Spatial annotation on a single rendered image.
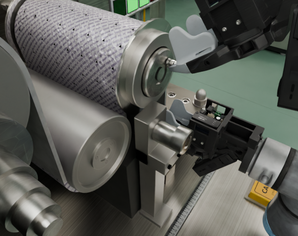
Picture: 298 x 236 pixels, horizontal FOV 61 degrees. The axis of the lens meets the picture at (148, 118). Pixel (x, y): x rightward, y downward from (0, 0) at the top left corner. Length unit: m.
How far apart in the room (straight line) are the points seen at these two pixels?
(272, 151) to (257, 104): 2.01
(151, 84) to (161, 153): 0.12
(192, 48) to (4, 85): 0.21
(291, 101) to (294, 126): 2.05
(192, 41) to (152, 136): 0.15
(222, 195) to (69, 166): 0.43
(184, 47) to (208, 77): 2.32
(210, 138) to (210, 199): 0.25
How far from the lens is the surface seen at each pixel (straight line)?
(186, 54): 0.33
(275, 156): 0.44
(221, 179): 0.69
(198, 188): 0.66
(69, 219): 0.64
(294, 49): 0.28
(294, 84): 0.30
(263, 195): 0.67
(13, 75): 0.23
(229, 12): 0.28
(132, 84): 0.33
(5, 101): 0.24
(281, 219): 0.52
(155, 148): 0.42
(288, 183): 0.44
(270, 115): 2.37
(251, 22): 0.27
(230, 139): 0.44
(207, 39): 0.31
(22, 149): 0.18
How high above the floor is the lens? 1.46
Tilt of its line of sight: 44 degrees down
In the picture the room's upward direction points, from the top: straight up
